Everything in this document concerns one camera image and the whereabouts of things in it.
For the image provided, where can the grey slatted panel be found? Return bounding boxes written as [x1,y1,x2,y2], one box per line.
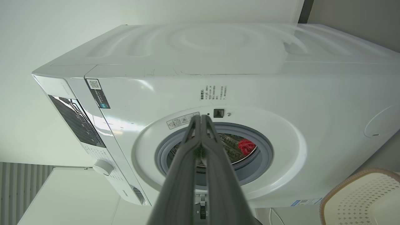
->
[0,162,55,225]

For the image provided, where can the black QR code sticker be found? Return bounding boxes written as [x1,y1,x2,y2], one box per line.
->
[86,78,111,109]

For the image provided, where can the white warning sticker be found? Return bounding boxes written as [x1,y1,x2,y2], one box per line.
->
[166,112,200,130]

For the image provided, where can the white washing machine dial knob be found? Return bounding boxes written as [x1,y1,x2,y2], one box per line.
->
[92,160,114,176]

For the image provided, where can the black washing machine control panel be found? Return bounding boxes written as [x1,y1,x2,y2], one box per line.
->
[48,95,106,148]

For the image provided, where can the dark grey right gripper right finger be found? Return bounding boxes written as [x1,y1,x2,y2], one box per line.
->
[201,115,262,225]

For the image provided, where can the cream perforated laundry basket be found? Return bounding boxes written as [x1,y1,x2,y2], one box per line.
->
[319,168,400,225]

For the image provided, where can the white front-load washing machine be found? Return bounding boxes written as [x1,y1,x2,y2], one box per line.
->
[32,23,400,208]

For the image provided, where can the white round cover panel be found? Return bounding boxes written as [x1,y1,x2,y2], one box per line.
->
[364,104,400,138]

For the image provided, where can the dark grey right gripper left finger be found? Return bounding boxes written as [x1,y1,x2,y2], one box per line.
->
[147,116,202,225]

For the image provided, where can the blue energy label sticker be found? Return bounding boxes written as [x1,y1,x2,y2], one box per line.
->
[291,197,323,207]

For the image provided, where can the washing machine drum opening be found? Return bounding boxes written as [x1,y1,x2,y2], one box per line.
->
[169,133,258,169]

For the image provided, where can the red cloth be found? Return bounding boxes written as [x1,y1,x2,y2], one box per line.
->
[238,139,257,156]

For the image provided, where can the thin white cable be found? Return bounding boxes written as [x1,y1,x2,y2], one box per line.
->
[269,207,285,225]

